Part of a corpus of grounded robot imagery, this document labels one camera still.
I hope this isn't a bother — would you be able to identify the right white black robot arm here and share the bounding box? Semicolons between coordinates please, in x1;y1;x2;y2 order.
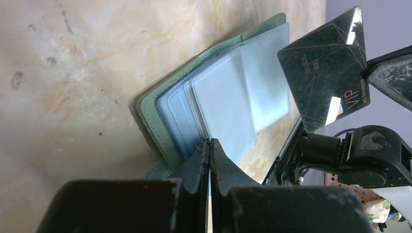
263;46;412;219

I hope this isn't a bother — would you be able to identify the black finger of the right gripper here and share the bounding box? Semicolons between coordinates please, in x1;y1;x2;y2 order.
366;46;412;111

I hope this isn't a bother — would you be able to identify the sage green card holder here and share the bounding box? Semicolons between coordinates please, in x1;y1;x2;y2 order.
136;13;290;178

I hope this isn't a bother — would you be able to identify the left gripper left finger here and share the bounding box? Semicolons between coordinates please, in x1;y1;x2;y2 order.
37;139;210;233

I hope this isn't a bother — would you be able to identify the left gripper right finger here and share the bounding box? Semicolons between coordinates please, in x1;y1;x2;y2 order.
210;138;373;233

